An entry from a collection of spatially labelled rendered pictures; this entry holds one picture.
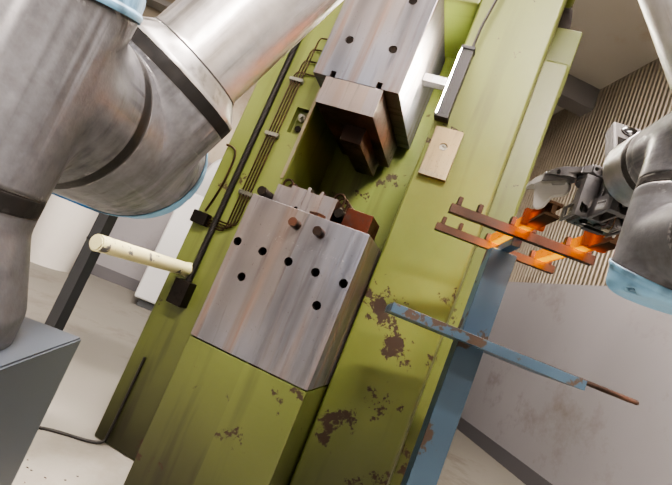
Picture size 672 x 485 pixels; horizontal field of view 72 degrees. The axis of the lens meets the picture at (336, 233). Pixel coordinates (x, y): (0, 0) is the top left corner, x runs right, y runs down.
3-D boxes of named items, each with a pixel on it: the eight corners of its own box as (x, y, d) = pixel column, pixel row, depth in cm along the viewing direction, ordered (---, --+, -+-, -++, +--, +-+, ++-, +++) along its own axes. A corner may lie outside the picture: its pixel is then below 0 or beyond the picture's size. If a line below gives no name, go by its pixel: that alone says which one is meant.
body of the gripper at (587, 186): (554, 220, 69) (594, 202, 57) (572, 169, 71) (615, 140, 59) (604, 239, 68) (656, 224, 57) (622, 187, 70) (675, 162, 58)
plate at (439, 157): (445, 180, 143) (464, 132, 146) (417, 172, 146) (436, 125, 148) (445, 183, 145) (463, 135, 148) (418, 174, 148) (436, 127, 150)
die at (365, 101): (372, 117, 141) (383, 90, 142) (314, 101, 147) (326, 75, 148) (388, 167, 181) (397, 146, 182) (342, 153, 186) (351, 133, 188)
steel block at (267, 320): (307, 391, 120) (370, 234, 126) (189, 334, 131) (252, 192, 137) (349, 377, 173) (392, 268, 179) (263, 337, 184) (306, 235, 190)
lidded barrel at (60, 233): (83, 274, 466) (113, 213, 475) (60, 274, 412) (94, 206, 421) (30, 252, 460) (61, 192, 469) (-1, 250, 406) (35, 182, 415)
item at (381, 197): (393, 267, 177) (473, 62, 189) (300, 232, 189) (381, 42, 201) (396, 271, 186) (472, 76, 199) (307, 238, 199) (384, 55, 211)
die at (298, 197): (328, 223, 136) (339, 197, 137) (270, 202, 142) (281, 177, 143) (354, 251, 176) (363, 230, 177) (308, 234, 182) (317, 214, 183)
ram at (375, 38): (425, 100, 138) (471, -12, 144) (312, 72, 150) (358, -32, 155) (430, 155, 178) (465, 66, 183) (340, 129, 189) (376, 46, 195)
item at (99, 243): (98, 255, 115) (108, 236, 115) (83, 248, 116) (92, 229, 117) (191, 279, 156) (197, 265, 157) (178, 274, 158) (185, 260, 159)
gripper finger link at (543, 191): (507, 205, 76) (558, 206, 68) (519, 172, 77) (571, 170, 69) (518, 212, 78) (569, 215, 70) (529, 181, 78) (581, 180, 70)
